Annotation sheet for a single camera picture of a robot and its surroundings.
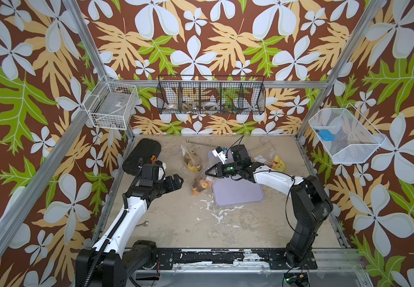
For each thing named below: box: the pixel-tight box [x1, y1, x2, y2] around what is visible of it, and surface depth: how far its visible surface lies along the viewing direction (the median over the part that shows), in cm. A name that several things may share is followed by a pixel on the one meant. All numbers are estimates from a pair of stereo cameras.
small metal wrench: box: [134, 220, 150, 230], surface depth 86 cm
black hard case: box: [122, 138, 161, 176], surface depth 107 cm
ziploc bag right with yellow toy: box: [253, 154, 287, 173], surface depth 103 cm
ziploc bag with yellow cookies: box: [191, 177, 213, 196], surface depth 91 cm
